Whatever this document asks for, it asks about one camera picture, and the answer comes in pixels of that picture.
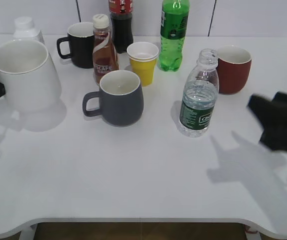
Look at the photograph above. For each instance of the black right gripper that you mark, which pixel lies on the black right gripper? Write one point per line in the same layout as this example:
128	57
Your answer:
274	135

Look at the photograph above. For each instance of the white ceramic mug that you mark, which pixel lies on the white ceramic mug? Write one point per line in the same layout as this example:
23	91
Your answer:
29	76

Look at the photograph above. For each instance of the clear water bottle green label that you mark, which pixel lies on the clear water bottle green label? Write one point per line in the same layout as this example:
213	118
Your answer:
200	94

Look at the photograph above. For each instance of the red ceramic mug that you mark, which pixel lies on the red ceramic mug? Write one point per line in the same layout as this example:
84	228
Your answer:
234	64

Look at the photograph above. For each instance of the black ceramic mug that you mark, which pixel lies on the black ceramic mug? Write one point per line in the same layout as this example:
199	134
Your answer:
80	38

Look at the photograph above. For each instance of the grey ceramic mug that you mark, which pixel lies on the grey ceramic mug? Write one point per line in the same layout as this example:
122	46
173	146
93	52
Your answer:
121	100

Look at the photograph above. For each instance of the white yogurt drink bottle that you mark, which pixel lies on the white yogurt drink bottle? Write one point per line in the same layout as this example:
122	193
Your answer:
25	29

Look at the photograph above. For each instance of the brown Nescafe coffee bottle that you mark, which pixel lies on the brown Nescafe coffee bottle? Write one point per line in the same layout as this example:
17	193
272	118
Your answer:
104	55

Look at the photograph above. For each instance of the green soda bottle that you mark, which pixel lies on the green soda bottle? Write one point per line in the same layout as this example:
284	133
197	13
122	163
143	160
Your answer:
173	27

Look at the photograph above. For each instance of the yellow paper cup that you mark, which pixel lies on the yellow paper cup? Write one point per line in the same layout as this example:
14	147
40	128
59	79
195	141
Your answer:
143	59

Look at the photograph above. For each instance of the dark cola bottle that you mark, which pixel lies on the dark cola bottle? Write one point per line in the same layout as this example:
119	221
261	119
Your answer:
121	18

